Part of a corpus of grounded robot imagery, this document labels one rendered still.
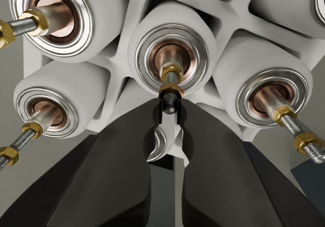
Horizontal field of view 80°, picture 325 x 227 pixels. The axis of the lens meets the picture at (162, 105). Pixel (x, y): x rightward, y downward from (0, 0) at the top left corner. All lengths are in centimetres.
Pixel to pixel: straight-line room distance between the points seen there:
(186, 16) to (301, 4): 10
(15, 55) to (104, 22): 41
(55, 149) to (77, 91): 49
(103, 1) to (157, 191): 32
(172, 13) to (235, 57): 10
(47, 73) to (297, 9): 27
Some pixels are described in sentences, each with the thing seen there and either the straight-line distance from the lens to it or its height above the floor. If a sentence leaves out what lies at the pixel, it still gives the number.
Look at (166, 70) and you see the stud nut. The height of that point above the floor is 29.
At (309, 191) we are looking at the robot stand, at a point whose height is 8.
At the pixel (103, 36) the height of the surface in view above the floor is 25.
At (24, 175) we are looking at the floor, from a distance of 91.
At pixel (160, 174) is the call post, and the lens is 43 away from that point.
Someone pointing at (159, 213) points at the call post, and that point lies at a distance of 38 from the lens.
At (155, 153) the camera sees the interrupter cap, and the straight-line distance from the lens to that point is 28.
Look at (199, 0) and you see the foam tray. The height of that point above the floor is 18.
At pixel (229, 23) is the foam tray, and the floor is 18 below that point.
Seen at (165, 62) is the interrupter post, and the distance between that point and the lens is 18.
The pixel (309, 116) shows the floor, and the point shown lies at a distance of 65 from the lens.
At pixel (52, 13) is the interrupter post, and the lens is 21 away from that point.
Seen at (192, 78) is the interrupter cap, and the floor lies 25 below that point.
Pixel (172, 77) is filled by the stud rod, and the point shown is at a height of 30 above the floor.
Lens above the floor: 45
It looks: 58 degrees down
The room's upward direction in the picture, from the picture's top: 174 degrees counter-clockwise
